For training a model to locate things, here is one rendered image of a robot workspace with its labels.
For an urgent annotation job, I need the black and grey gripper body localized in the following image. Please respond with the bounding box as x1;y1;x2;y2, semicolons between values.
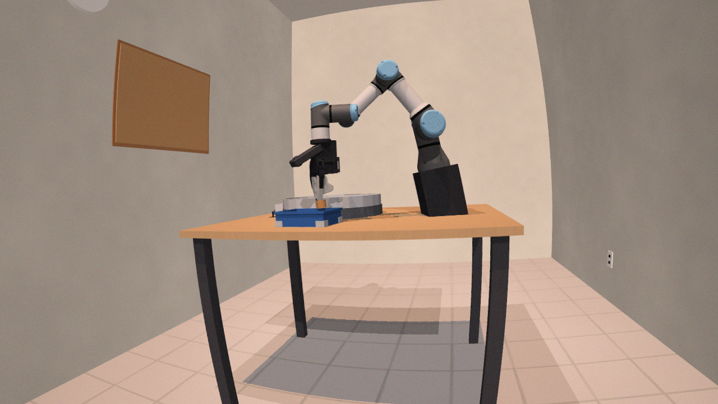
310;139;340;176

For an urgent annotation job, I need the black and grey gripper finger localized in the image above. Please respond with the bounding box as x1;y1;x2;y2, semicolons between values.
310;173;317;201
316;164;334;201

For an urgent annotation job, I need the blue plastic crate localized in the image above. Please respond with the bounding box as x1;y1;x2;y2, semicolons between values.
274;208;343;227

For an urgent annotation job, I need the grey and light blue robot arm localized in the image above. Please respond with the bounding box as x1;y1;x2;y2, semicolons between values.
289;59;450;172

